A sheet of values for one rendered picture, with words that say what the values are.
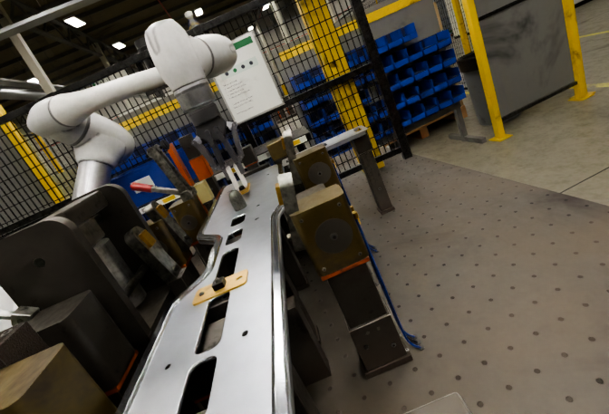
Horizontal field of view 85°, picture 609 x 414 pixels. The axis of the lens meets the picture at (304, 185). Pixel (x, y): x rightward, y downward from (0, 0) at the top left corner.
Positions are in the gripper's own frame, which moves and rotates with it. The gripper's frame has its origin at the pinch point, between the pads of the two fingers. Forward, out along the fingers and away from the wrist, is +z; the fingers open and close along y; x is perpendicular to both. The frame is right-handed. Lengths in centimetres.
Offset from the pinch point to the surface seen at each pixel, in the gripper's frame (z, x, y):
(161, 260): 1.9, 33.7, 12.2
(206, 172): -0.3, -28.4, 14.8
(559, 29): 37, -206, -272
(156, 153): -14.4, 1.7, 15.5
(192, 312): 5, 50, 4
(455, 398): 2, 76, -21
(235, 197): 1.7, 14.1, -0.2
